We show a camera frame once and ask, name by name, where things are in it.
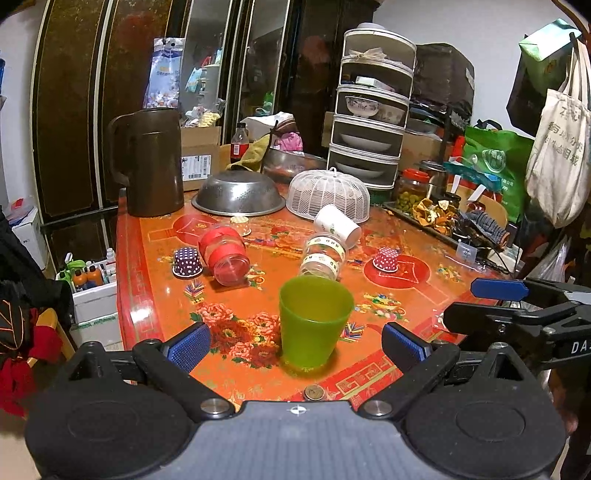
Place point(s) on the red glass cup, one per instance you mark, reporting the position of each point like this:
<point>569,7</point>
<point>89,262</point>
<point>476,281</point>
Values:
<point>225,254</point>

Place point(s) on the dark knitted sock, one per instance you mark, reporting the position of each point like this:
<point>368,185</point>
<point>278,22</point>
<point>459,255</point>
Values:
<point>490,228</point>

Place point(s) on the cola bottle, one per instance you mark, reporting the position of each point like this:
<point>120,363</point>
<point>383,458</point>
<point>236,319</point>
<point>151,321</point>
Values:
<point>239,144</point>

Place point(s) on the steel colander bowl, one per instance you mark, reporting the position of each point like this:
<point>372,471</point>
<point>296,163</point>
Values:
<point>238,194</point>

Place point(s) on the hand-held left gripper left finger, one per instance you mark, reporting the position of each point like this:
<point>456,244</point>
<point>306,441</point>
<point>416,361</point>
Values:
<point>190,347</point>

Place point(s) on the beige canvas tote bag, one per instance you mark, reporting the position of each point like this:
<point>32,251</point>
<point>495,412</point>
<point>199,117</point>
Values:
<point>561,157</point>

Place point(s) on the white carton box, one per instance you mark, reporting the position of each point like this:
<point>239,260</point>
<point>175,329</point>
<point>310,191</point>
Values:
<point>30,233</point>

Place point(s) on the dark brown wardrobe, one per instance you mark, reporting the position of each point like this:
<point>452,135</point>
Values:
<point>69,115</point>

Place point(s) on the red cloth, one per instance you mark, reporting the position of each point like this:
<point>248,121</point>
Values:
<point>21,369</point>

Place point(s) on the tray of dried orange peels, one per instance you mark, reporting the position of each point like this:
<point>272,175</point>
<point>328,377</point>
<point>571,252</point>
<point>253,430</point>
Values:
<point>434,216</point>

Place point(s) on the brown plastic pitcher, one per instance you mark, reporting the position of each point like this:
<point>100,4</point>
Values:
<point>150,161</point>

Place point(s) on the white plastic food cover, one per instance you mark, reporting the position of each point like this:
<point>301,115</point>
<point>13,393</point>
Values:
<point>328,194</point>

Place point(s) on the white plastic bag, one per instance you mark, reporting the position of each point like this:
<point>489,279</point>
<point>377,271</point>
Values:
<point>554,261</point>

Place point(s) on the clear glass cup with label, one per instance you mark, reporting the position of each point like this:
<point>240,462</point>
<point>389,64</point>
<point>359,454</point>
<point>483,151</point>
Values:
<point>323,258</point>

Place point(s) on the tiered mesh food rack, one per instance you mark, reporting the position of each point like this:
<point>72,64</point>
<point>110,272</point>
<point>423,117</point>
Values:
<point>369,101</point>

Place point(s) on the green plastic cup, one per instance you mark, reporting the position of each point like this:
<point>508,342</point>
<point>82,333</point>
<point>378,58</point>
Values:
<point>314,323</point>

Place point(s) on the black fabric bag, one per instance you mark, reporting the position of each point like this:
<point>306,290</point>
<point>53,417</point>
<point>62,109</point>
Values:
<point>443,74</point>

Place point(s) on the brass coin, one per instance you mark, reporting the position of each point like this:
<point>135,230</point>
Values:
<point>314,393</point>

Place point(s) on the dark green paper bag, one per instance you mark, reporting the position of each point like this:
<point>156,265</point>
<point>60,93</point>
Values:
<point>535,78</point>

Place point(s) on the pink cloth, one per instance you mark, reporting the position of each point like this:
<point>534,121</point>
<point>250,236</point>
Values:
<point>288,141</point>

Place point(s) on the steel basin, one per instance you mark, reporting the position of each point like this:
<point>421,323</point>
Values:
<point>293,162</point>

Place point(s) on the blue white snack bag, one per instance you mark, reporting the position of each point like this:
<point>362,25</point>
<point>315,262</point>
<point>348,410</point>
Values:
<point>162,69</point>

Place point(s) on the wooden coat rack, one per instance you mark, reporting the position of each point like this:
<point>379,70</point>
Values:
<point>575,18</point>

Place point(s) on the cardboard box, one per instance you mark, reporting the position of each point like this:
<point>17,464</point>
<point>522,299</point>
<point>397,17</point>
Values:
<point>201,157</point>

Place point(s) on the red polka dot cupcake cup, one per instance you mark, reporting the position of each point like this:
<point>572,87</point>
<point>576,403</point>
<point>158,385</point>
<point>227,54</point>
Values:
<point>387,259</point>

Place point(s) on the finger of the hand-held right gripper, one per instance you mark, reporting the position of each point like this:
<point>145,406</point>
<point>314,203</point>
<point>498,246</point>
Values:
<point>485,319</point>
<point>501,289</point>

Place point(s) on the purple polka dot cupcake cup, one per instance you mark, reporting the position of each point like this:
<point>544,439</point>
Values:
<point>187,263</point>

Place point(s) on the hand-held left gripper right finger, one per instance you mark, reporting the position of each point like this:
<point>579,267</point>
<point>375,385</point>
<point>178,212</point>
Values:
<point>406,347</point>

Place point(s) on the white foam box with bottles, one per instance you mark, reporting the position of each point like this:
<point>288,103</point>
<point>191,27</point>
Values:
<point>92,295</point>

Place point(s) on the metal mug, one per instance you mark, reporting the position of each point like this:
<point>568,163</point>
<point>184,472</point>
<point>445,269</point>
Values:
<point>434,177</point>

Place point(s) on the yellow cloth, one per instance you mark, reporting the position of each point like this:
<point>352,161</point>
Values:
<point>253,154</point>

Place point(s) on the white paper cup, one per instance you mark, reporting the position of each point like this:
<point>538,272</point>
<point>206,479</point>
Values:
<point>336,224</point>

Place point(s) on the green shopping bag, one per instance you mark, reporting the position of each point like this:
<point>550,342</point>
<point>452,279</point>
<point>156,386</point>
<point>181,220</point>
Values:
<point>496,161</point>

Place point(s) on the floral ceramic bowl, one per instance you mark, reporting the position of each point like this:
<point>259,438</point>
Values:
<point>362,106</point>

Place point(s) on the red lid pickle jar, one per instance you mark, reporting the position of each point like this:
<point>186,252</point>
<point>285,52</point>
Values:
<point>412,190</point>

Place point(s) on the black cloth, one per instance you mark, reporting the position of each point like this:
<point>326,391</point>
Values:
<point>25,277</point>

